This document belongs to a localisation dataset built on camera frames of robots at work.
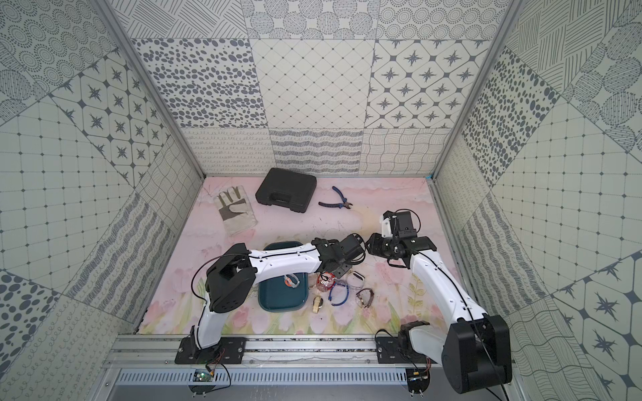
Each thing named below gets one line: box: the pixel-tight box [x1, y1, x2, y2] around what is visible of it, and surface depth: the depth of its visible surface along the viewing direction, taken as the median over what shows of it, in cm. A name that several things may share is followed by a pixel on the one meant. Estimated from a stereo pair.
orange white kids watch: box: [283, 273, 301, 290], surface depth 88 cm
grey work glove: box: [214, 184, 259, 235], surface depth 109 cm
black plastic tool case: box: [254, 167, 317, 214], surface depth 116 cm
